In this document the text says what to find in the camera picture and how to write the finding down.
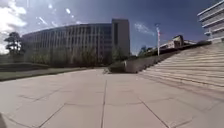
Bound wide concrete stairs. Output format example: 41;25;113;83
138;41;224;93

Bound grass strip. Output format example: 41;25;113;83
0;67;89;82

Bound tall dark tree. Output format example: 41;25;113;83
3;31;26;64

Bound pale concrete slab plaza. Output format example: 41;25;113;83
0;68;224;128

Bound grey concrete wall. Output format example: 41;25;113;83
124;49;183;74

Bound white banded building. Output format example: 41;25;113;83
196;0;224;43

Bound row of trees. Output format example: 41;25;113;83
26;46;125;67

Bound lamp pole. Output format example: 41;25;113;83
154;22;162;57

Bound large curved glass building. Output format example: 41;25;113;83
20;18;131;66

